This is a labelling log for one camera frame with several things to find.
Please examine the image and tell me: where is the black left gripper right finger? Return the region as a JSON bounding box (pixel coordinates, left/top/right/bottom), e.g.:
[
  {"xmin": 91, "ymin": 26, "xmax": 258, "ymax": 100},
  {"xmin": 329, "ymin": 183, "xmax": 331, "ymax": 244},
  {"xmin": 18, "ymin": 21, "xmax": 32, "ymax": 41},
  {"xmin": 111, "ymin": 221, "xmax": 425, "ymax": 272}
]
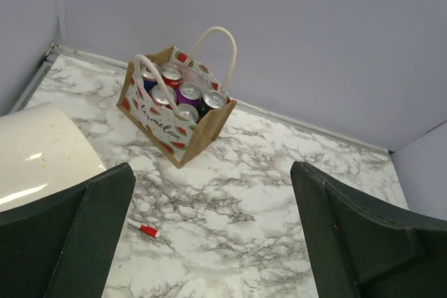
[{"xmin": 291, "ymin": 162, "xmax": 446, "ymax": 297}]

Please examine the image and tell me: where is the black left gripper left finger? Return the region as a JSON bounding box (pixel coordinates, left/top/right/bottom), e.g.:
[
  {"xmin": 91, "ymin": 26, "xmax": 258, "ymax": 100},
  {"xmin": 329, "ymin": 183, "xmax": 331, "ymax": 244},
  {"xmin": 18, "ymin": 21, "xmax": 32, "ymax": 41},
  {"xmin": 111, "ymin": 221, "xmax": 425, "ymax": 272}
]
[{"xmin": 1, "ymin": 163, "xmax": 135, "ymax": 297}]

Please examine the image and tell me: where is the purple fanta can front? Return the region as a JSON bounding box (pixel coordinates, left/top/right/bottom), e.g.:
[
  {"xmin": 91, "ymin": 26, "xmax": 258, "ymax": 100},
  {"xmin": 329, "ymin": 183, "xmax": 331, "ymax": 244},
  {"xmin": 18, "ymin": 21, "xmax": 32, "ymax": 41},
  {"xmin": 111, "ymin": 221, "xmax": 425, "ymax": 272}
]
[{"xmin": 177, "ymin": 103, "xmax": 199, "ymax": 124}]

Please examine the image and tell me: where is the purple fanta can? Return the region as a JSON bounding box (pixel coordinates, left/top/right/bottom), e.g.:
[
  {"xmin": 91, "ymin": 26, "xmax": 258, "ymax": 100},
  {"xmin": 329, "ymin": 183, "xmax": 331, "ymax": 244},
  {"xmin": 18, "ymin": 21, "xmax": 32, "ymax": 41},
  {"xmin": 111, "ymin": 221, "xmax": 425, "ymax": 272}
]
[
  {"xmin": 177, "ymin": 103, "xmax": 199, "ymax": 124},
  {"xmin": 176, "ymin": 82, "xmax": 202, "ymax": 107}
]

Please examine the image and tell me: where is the red cola can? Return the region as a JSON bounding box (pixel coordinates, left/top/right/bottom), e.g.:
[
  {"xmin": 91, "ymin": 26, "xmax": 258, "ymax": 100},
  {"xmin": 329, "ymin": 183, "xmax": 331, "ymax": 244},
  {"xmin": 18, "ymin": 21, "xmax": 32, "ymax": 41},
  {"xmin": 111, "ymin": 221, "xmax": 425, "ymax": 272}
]
[
  {"xmin": 149, "ymin": 84, "xmax": 177, "ymax": 109},
  {"xmin": 160, "ymin": 63, "xmax": 184, "ymax": 89}
]

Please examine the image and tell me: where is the black schweppes can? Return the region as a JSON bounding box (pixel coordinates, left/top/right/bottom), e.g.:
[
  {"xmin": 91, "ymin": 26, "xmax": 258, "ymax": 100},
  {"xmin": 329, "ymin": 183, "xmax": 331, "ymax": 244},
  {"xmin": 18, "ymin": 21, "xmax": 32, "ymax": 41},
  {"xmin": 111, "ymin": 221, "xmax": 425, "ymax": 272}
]
[{"xmin": 197, "ymin": 89, "xmax": 226, "ymax": 117}]

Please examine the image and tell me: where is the watermelon print canvas bag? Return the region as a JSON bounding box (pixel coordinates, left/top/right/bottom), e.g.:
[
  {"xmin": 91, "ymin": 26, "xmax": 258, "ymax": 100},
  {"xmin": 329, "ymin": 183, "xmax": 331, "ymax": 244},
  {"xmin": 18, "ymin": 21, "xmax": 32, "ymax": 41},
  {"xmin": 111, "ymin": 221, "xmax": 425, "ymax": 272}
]
[{"xmin": 117, "ymin": 27, "xmax": 237, "ymax": 167}]

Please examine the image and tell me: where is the red white marker pen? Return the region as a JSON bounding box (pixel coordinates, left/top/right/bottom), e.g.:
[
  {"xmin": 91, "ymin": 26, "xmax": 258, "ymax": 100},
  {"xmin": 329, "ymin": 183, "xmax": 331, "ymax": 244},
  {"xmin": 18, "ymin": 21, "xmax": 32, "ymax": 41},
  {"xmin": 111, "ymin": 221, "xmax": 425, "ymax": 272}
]
[{"xmin": 128, "ymin": 221, "xmax": 160, "ymax": 238}]

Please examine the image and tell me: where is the cream cylindrical container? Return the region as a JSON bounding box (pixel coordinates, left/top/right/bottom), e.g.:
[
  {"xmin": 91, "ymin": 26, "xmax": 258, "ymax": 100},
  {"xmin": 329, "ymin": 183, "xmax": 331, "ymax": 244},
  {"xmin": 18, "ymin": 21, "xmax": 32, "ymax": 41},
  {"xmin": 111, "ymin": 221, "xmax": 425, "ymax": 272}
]
[{"xmin": 0, "ymin": 103, "xmax": 106, "ymax": 211}]

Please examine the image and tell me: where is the red cola can front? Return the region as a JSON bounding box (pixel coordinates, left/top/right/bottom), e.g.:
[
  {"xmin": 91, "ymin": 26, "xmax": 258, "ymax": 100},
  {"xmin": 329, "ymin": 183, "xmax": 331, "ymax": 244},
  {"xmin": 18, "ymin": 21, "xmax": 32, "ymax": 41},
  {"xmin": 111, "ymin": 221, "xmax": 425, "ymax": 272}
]
[{"xmin": 149, "ymin": 84, "xmax": 177, "ymax": 109}]

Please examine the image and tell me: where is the blue pepsi can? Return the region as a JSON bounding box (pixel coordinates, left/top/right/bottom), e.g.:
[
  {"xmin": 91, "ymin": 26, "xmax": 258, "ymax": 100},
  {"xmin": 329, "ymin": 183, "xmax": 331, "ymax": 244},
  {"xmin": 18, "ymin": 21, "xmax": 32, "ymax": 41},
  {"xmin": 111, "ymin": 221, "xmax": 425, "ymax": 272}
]
[{"xmin": 140, "ymin": 64, "xmax": 158, "ymax": 93}]

